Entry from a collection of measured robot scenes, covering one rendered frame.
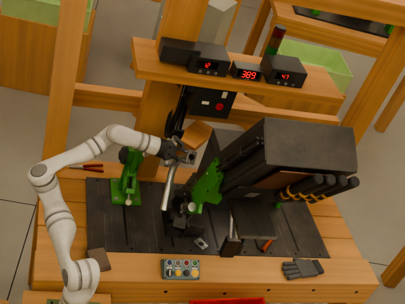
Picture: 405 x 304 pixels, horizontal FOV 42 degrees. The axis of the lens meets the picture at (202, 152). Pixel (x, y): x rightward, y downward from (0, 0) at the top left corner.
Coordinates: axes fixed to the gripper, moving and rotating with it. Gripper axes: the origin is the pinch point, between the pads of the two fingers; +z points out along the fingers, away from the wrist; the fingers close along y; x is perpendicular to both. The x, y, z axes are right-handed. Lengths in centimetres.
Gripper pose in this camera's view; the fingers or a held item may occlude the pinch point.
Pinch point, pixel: (186, 156)
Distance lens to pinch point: 212.9
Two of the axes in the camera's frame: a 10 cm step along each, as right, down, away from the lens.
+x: -4.9, 0.0, 8.7
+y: 2.4, -9.6, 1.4
